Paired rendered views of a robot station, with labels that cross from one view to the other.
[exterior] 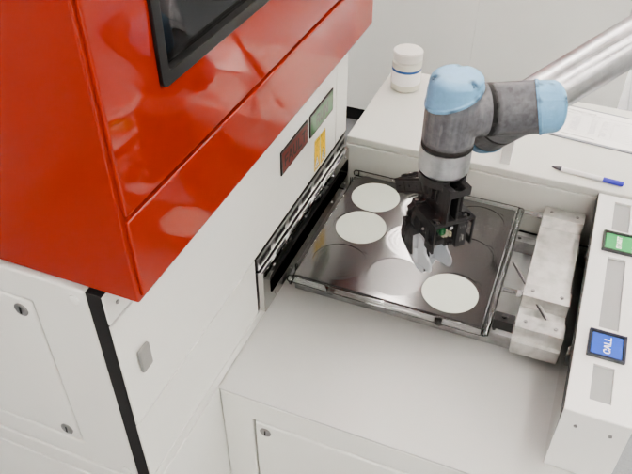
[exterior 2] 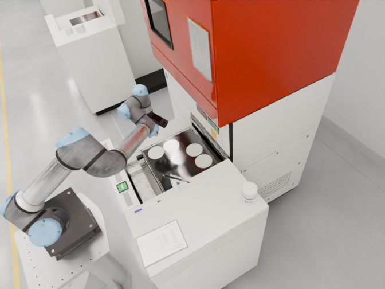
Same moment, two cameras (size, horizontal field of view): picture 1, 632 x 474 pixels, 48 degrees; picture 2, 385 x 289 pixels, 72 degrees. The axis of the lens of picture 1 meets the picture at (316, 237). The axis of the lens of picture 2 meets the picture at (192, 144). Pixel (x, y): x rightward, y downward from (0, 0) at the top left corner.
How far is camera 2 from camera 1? 2.04 m
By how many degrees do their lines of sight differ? 83
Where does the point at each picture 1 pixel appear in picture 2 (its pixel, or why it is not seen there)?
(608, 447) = not seen: hidden behind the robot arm
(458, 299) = (152, 152)
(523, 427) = not seen: hidden behind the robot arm
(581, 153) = (158, 218)
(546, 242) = (150, 192)
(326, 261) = (188, 136)
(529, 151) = (173, 203)
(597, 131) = (162, 238)
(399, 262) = (174, 149)
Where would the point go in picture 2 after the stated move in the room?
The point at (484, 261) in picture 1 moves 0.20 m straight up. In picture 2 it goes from (156, 167) to (148, 145)
